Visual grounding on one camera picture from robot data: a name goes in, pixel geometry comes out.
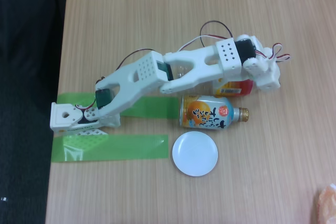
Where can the clear plastic bottle red label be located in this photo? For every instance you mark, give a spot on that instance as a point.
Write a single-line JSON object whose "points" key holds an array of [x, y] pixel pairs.
{"points": [[233, 87]]}

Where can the orange juice bottle can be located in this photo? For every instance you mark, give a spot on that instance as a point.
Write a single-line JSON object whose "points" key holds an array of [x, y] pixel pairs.
{"points": [[207, 113]]}

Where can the short green tape strip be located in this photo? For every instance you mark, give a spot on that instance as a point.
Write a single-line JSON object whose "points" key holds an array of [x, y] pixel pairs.
{"points": [[157, 107]]}

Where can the small white plate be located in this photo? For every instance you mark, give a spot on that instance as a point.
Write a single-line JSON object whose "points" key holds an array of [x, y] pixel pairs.
{"points": [[194, 153]]}

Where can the orange plastic bag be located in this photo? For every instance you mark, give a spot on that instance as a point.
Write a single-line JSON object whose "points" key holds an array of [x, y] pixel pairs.
{"points": [[328, 203]]}

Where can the long green tape strip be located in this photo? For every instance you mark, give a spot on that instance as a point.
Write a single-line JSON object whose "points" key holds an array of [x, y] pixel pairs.
{"points": [[126, 147]]}

